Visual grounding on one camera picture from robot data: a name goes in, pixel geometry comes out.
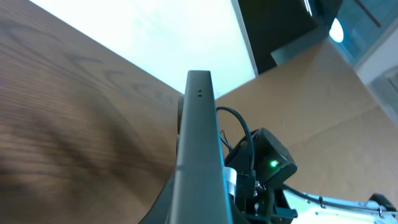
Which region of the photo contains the brown cardboard partition board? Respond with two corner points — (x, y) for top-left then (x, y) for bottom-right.
(216, 41), (397, 203)

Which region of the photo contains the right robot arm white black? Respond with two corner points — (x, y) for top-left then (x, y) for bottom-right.
(224, 128), (397, 224)

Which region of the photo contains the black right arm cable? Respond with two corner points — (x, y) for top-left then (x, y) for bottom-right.
(216, 106), (389, 215)

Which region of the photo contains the Galaxy smartphone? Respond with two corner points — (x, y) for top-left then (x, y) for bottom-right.
(169, 70), (233, 224)

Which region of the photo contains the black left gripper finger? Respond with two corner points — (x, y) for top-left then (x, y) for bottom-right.
(139, 173), (175, 224)

